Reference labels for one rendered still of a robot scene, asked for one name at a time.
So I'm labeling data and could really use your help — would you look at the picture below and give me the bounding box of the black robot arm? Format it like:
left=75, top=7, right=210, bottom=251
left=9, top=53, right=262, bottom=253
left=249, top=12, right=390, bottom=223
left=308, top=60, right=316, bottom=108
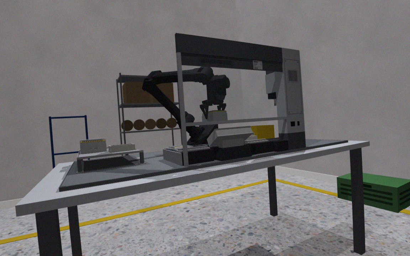
left=142, top=70, right=205, bottom=142

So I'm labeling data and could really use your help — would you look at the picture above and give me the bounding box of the grey multi-trough reservoir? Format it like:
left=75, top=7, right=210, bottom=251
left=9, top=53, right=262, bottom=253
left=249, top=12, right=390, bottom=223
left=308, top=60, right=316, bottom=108
left=246, top=135, right=257, bottom=141

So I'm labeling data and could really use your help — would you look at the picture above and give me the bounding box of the yellow waste bin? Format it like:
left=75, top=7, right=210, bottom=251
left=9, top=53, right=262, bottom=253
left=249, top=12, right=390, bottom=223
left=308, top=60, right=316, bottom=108
left=251, top=125, right=275, bottom=139

